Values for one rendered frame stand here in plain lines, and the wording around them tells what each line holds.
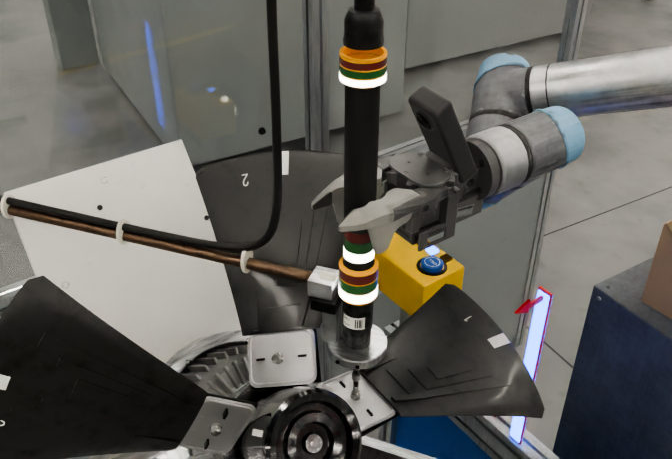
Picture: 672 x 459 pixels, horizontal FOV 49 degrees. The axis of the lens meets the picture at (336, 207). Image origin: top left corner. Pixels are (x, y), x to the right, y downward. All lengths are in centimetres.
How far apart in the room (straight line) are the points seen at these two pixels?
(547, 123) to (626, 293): 64
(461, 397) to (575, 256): 233
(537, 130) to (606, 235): 258
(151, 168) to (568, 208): 270
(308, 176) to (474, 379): 34
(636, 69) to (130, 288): 73
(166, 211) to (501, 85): 51
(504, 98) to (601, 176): 289
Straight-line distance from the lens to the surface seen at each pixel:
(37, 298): 78
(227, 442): 90
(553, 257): 324
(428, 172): 78
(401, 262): 134
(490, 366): 104
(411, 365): 99
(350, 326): 83
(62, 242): 107
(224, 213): 94
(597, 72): 100
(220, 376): 97
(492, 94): 103
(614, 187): 382
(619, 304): 145
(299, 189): 92
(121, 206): 109
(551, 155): 89
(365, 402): 94
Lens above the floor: 189
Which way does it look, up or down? 33 degrees down
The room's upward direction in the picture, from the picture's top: straight up
